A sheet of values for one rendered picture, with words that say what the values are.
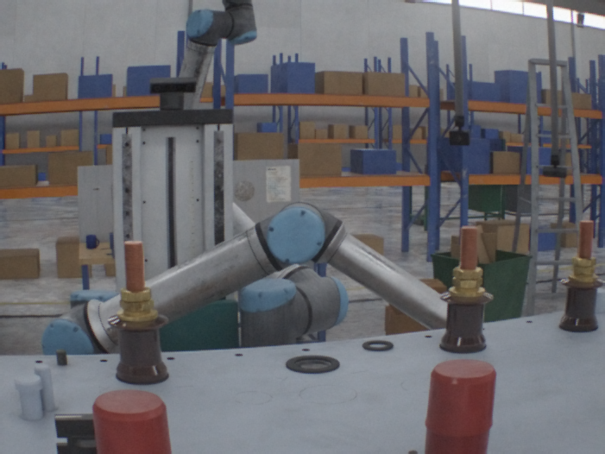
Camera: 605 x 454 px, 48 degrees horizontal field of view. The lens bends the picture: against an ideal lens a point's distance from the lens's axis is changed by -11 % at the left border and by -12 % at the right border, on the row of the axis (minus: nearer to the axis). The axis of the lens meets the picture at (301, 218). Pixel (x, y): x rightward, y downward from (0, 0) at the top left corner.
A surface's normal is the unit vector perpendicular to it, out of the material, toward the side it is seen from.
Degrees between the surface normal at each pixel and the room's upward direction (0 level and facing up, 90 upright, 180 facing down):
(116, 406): 4
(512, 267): 94
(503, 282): 94
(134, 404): 4
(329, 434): 0
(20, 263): 90
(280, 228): 87
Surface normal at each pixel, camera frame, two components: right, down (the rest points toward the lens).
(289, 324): 0.72, 0.08
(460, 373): -0.03, -0.98
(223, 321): 0.29, 0.11
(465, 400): -0.15, 0.10
